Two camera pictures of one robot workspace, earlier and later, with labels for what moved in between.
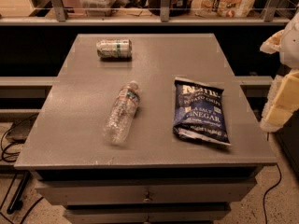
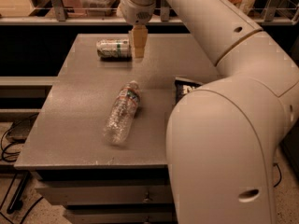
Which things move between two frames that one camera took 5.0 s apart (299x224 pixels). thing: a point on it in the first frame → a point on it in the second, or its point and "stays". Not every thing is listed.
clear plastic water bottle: [122, 114] stays
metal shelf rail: [63, 19] stays
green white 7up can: [114, 49] stays
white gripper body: [291, 47] → [139, 15]
